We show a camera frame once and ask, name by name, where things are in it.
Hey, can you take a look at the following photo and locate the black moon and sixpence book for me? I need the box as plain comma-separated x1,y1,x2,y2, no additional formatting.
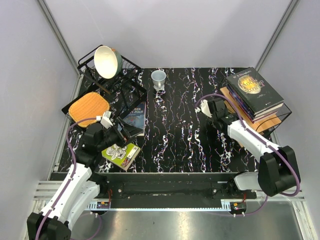
225,67,284,115

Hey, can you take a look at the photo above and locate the purple cable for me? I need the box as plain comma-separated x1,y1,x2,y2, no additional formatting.
194,93,302,217
34,116,105,240

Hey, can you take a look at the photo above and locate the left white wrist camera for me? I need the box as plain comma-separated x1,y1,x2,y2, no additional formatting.
96,110,114,129

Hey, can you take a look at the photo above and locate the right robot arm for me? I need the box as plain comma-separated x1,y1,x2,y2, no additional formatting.
201,98,301,199

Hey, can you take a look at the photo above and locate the black wire dish rack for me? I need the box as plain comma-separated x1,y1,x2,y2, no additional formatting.
61,44,147,119

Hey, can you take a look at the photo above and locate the woven orange mat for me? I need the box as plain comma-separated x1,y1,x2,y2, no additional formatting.
68,92,110,128

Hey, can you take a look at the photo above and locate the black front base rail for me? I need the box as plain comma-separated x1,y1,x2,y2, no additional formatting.
101,172,257,211

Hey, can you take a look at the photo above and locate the white green bowl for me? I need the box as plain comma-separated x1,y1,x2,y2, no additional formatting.
93,45,123,79

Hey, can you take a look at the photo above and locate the dark tale of cities book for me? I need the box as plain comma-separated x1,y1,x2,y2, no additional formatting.
245,102,284,120

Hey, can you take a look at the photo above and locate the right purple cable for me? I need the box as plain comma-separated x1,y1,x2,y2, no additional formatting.
194,93,302,217

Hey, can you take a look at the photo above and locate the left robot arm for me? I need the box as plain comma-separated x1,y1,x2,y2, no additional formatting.
26,116,143,240

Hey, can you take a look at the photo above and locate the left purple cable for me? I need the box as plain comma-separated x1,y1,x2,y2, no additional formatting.
34,116,105,240

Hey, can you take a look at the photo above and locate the blue 1984 book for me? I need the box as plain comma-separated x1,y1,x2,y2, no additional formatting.
123,101,146,137

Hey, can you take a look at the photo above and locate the dark blue galaxy book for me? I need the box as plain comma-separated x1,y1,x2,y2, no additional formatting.
226,85,280,123

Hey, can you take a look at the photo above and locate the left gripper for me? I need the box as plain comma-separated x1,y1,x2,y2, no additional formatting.
97,117,143,151

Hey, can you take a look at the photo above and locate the lime green cartoon book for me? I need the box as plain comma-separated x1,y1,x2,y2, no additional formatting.
101,143,141,171

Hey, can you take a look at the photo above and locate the grey mug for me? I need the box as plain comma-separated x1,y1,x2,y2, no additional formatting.
151,70,167,91

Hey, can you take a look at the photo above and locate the wooden wire shelf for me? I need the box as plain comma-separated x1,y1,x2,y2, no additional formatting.
220,87,292,138

